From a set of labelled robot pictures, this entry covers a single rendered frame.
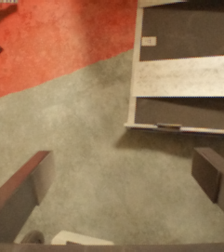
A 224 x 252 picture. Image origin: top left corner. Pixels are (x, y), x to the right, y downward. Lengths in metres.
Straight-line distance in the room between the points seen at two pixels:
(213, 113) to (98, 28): 0.76
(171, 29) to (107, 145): 0.69
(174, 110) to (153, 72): 0.21
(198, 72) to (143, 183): 0.58
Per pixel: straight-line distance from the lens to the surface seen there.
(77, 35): 1.17
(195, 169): 0.17
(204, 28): 1.14
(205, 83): 0.93
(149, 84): 0.94
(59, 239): 0.92
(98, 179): 0.94
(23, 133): 1.11
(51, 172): 0.17
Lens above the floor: 0.91
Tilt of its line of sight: 78 degrees down
